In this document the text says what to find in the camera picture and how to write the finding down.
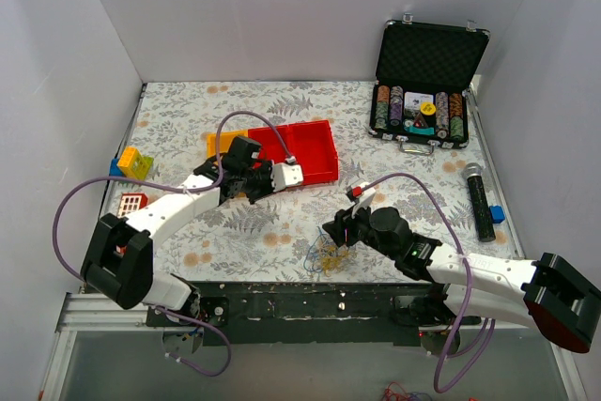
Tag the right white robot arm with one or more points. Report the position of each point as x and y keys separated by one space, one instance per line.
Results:
x=547 y=294

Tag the small blue block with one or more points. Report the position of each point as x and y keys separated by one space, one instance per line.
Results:
x=497 y=214

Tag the red white window block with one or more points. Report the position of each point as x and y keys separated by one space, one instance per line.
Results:
x=131 y=202

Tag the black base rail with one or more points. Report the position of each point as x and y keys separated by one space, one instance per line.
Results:
x=305 y=313

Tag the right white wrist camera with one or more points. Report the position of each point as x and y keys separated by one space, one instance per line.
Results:
x=361 y=196

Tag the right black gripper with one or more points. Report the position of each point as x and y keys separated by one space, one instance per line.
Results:
x=347 y=225

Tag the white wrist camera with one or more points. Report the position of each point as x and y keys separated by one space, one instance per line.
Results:
x=284 y=176
x=361 y=196

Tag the black poker chip case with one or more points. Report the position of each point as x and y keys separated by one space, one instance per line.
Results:
x=422 y=75

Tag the yellow plastic bin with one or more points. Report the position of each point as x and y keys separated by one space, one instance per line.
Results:
x=223 y=143

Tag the red plastic bin tray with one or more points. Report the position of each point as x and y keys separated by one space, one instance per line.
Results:
x=311 y=143

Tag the aluminium frame rail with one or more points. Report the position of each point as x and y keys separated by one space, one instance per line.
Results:
x=96 y=313

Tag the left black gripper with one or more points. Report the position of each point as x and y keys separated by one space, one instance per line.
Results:
x=262 y=177

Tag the black microphone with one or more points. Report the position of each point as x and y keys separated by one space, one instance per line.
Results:
x=484 y=226

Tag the yellow green toy block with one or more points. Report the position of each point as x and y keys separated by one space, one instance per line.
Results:
x=133 y=164

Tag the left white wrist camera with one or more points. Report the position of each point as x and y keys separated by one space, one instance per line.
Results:
x=284 y=176

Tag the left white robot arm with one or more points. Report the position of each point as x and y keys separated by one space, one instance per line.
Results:
x=119 y=261

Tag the blue toy block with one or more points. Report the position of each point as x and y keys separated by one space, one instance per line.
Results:
x=114 y=170

